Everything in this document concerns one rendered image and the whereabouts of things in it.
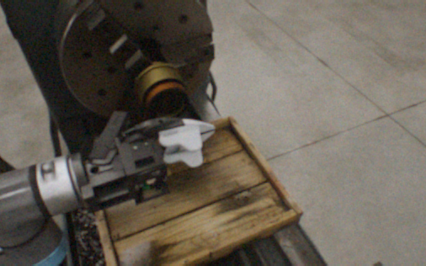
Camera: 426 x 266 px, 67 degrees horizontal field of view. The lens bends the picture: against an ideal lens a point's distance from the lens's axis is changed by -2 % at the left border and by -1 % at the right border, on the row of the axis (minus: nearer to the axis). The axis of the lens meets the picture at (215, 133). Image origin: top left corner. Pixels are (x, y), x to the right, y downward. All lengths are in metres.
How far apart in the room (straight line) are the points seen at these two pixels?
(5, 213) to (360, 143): 1.94
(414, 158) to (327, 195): 0.63
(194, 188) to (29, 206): 0.33
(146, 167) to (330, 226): 1.39
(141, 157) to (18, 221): 0.17
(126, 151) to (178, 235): 0.23
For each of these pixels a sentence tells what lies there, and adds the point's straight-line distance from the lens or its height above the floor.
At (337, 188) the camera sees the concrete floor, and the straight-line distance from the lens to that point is 1.88.
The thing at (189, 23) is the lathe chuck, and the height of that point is 1.14.
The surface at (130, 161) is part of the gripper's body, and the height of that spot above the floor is 1.11.
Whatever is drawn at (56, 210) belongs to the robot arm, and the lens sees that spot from 0.48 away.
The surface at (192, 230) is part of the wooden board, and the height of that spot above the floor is 0.88.
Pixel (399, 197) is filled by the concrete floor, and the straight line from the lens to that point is 1.98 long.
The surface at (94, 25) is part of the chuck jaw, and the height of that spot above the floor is 1.19.
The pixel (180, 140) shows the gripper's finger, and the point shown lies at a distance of 0.48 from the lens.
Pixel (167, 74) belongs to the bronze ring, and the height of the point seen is 1.12.
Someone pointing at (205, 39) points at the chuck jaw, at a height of 1.11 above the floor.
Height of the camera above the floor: 1.44
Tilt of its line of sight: 45 degrees down
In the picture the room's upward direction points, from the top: straight up
